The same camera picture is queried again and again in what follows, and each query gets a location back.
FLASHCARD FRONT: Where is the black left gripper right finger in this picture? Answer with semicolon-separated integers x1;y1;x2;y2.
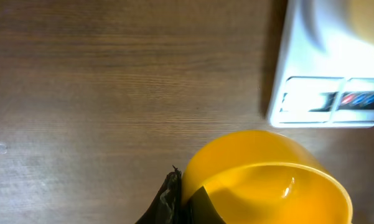
188;187;225;224

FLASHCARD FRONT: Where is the yellow plastic bowl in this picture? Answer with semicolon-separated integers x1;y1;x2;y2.
347;0;374;47

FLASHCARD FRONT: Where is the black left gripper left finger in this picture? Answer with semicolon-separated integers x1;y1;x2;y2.
136;167;182;224

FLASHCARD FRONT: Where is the white digital kitchen scale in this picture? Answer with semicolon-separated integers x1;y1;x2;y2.
268;0;374;128

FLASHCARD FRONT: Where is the yellow plastic scoop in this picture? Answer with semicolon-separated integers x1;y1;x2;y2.
181;130;353;223

